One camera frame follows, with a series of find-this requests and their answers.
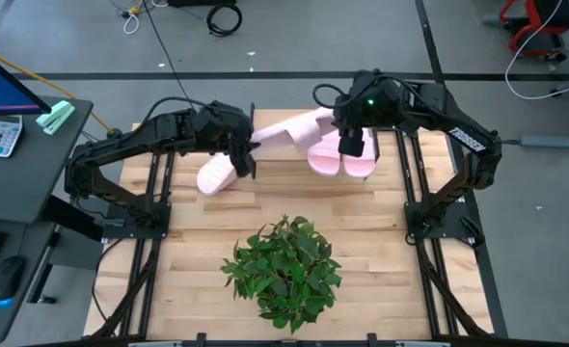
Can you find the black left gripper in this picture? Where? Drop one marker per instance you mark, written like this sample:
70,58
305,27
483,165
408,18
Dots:
238,144

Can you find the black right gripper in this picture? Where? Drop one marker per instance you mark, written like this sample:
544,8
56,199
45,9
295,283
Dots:
352,142

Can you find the pink foam slide sandal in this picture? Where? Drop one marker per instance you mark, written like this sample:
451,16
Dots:
324,161
214,176
289,132
361,166

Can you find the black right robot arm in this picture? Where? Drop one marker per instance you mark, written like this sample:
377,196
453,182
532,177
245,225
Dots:
458,130

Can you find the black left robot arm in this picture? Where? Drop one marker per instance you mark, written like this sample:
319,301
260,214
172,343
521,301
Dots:
120,144

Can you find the green plant, black pot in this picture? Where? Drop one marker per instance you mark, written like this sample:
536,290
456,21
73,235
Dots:
284,274

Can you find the yellow plug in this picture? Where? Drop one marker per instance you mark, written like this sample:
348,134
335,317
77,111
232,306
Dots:
134,9

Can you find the black desk leg base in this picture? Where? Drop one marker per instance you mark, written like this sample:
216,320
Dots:
67,217

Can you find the mint green stapler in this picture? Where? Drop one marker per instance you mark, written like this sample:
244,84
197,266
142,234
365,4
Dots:
55,117

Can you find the grey desk foot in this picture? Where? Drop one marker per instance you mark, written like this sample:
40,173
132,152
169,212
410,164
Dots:
554,141

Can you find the dark grey desk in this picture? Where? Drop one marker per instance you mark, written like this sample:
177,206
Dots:
24,183

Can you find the red and black cart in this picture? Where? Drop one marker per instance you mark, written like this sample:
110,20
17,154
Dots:
554,14

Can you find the computer monitor with blue screen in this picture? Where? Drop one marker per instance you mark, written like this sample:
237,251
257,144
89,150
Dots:
0,91

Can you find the black computer mouse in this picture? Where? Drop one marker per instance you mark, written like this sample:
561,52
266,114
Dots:
7,279

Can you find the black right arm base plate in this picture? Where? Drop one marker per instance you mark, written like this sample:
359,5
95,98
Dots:
458,217

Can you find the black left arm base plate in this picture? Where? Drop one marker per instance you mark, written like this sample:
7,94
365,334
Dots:
120,231

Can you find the black aluminium table frame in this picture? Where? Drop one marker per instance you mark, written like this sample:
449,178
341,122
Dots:
246,343

